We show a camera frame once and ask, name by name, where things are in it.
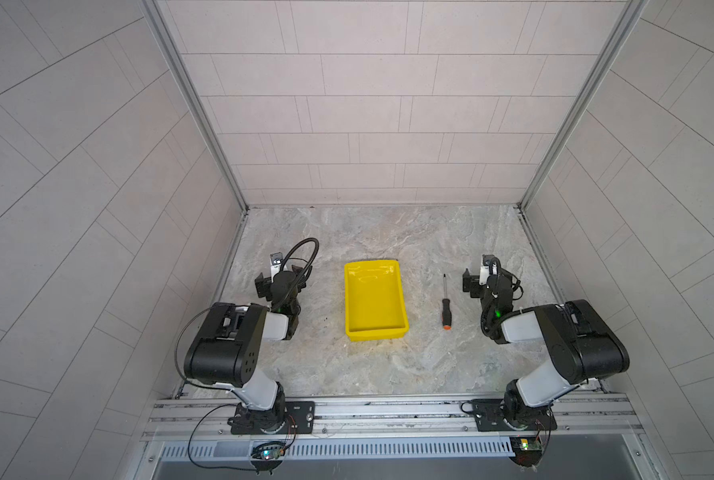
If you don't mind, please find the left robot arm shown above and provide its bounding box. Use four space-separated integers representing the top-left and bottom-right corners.
183 267 314 435

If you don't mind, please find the aluminium mounting rail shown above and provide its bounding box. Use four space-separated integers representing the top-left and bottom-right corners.
142 392 645 463

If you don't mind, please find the left controller board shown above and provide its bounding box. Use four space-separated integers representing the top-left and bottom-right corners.
250 441 287 461

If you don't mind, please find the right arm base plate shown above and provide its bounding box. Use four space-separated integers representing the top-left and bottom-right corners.
461 399 557 432

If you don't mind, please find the controller board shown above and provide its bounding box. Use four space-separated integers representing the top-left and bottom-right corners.
509 437 544 468
250 441 287 461

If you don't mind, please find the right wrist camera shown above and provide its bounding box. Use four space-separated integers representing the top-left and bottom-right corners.
479 254 500 285

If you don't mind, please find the yellow plastic bin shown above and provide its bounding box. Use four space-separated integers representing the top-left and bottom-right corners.
344 259 409 342

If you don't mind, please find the black orange handled screwdriver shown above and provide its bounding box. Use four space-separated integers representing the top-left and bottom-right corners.
441 274 452 330

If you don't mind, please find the right aluminium corner profile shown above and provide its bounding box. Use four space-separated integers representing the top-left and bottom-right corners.
518 0 648 212

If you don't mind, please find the right controller board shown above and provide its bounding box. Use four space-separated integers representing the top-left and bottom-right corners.
509 437 544 468

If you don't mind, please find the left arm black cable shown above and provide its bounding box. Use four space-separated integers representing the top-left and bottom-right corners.
173 237 321 391

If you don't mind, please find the aluminium corner profile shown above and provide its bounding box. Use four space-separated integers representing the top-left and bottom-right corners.
141 0 249 215
518 0 648 212

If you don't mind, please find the left aluminium corner profile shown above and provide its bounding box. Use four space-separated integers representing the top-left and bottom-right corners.
141 0 249 215

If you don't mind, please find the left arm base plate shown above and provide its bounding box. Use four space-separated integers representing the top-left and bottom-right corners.
227 401 316 435

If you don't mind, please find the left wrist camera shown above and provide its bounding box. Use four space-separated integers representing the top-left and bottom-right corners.
270 252 284 278

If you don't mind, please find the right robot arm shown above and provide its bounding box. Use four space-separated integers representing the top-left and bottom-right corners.
462 258 630 430

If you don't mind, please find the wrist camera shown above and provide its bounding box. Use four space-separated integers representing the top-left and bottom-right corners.
270 252 284 278
479 254 500 285

